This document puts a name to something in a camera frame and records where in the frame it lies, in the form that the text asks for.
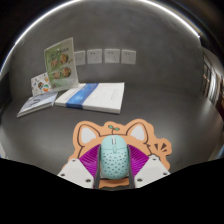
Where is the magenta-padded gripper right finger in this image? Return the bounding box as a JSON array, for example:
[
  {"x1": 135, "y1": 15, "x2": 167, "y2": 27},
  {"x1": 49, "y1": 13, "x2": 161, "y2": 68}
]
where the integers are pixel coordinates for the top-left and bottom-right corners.
[{"x1": 128, "y1": 143, "x2": 172, "y2": 188}]

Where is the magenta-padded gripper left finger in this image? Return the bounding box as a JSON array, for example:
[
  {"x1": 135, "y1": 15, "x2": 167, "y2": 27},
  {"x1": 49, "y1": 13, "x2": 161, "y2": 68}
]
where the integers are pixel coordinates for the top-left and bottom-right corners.
[{"x1": 56, "y1": 143, "x2": 102, "y2": 190}]

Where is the mint green computer mouse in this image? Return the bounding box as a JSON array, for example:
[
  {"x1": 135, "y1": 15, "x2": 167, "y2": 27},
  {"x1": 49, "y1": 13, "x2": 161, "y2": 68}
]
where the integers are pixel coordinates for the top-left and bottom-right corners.
[{"x1": 98, "y1": 134, "x2": 130, "y2": 180}]

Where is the orange fox-shaped mouse pad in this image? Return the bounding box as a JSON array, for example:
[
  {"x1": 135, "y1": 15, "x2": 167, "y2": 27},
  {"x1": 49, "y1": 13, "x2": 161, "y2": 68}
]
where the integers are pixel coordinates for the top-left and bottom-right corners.
[{"x1": 61, "y1": 118, "x2": 173, "y2": 190}]

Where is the white wall socket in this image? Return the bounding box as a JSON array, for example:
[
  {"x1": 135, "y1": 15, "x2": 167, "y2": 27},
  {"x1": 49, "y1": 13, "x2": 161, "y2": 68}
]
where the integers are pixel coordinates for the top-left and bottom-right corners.
[
  {"x1": 86, "y1": 48, "x2": 104, "y2": 65},
  {"x1": 104, "y1": 48, "x2": 121, "y2": 65},
  {"x1": 73, "y1": 50, "x2": 87, "y2": 67},
  {"x1": 120, "y1": 49, "x2": 137, "y2": 66}
]

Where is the white book with blue band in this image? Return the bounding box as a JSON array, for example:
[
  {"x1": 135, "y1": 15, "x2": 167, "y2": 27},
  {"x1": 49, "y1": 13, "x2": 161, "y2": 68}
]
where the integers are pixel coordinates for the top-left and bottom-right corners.
[{"x1": 54, "y1": 82, "x2": 126, "y2": 115}]

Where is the grey striped cover book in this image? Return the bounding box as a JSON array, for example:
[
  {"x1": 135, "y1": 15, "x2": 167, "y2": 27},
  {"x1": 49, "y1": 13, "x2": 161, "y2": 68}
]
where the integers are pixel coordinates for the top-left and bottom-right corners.
[{"x1": 16, "y1": 91, "x2": 58, "y2": 119}]

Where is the acrylic stand with green menu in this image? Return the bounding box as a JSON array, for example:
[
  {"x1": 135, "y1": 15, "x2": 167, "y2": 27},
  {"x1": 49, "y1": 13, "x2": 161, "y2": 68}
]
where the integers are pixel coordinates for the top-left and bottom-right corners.
[{"x1": 43, "y1": 36, "x2": 80, "y2": 94}]

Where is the white sticker sheet card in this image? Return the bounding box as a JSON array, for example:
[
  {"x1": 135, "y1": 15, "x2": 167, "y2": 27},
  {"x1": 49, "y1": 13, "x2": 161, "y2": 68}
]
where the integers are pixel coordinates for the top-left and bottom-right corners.
[{"x1": 30, "y1": 71, "x2": 53, "y2": 98}]

